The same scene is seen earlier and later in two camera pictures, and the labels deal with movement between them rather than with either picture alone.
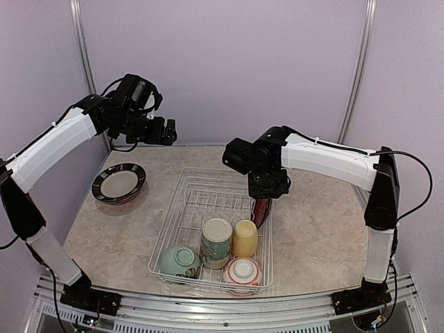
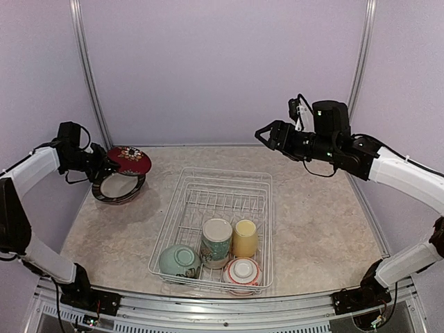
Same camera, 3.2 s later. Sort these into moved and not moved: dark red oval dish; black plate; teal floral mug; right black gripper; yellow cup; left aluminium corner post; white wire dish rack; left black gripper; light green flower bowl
Moved: dark red oval dish; left black gripper; right black gripper
Not moved: black plate; white wire dish rack; light green flower bowl; teal floral mug; left aluminium corner post; yellow cup
